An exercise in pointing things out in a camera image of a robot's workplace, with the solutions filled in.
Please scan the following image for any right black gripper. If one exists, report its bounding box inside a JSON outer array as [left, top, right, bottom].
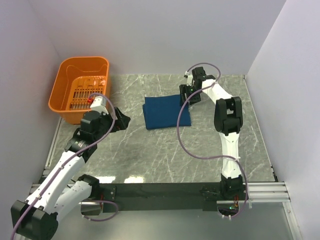
[[178, 84, 201, 106]]

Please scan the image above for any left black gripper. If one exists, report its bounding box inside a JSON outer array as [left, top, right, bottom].
[[93, 106, 130, 141]]

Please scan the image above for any blue mickey mouse t-shirt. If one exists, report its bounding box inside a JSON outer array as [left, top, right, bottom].
[[142, 94, 182, 130]]

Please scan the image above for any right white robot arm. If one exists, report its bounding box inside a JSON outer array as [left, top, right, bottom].
[[176, 63, 244, 200]]

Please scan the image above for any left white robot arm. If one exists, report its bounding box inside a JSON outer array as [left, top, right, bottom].
[[10, 107, 131, 240]]

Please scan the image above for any orange plastic basket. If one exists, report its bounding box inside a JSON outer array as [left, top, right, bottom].
[[48, 56, 112, 125]]

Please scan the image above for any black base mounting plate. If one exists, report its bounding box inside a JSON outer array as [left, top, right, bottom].
[[82, 182, 251, 217]]

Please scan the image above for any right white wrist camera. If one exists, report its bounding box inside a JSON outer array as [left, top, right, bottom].
[[184, 71, 193, 86]]

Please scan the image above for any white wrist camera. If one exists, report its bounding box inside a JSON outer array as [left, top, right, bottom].
[[184, 71, 193, 86], [88, 96, 109, 114]]

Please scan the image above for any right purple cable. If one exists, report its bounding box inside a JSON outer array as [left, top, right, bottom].
[[176, 62, 249, 219]]

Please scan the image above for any purple cable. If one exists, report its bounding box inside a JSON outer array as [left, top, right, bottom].
[[176, 62, 249, 219], [10, 92, 120, 240]]

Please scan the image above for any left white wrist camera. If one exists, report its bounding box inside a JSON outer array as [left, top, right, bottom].
[[88, 96, 109, 114]]

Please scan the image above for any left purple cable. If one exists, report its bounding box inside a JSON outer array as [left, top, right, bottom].
[[10, 92, 120, 240]]

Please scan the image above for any aluminium frame rail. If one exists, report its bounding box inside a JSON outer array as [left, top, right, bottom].
[[14, 117, 303, 240]]

